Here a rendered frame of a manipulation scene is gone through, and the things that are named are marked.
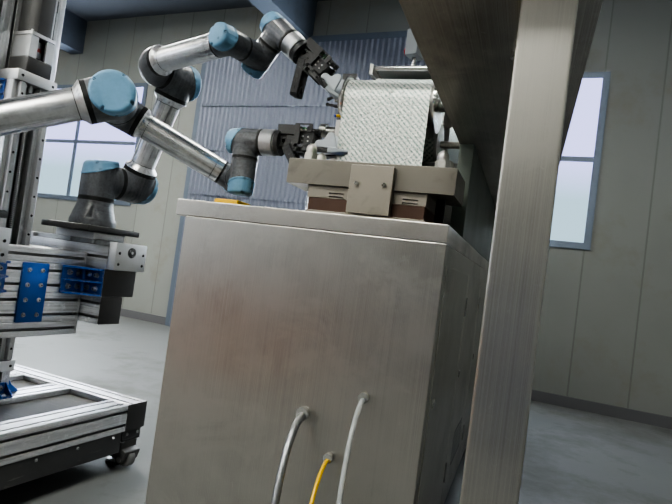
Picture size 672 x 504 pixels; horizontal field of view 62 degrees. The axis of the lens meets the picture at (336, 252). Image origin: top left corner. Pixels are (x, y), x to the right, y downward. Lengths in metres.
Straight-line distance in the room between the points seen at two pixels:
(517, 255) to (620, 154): 4.04
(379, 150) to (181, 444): 0.88
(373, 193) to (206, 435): 0.67
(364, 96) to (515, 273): 1.00
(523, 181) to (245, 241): 0.80
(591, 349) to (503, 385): 3.90
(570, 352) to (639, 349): 0.45
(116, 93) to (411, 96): 0.76
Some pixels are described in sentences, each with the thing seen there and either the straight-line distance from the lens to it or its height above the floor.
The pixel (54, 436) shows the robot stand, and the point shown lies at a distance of 1.90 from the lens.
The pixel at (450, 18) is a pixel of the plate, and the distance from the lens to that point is 0.84.
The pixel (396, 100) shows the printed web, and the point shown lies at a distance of 1.52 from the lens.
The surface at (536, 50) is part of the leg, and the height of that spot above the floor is 1.05.
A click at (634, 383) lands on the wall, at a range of 4.56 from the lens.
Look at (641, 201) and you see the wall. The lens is 4.59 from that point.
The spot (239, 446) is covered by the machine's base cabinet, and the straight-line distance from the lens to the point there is 1.34.
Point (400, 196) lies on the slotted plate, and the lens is 1.26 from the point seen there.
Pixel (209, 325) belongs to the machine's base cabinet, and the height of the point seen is 0.61.
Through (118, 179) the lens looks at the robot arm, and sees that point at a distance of 2.07.
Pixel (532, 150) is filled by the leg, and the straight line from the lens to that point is 0.65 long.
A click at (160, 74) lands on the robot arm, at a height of 1.33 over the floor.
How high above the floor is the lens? 0.78
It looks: 2 degrees up
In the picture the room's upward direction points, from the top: 8 degrees clockwise
